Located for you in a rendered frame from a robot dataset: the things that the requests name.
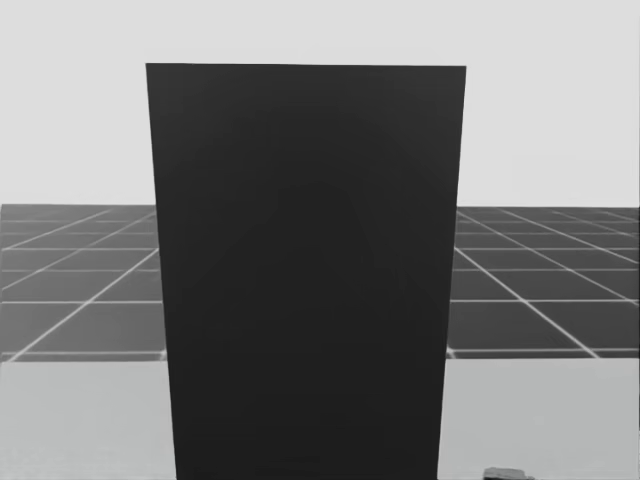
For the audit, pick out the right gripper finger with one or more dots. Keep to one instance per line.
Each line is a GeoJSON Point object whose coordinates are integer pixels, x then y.
{"type": "Point", "coordinates": [504, 474]}

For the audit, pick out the black screen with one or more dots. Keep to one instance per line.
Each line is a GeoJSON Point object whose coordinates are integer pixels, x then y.
{"type": "Point", "coordinates": [305, 260]}

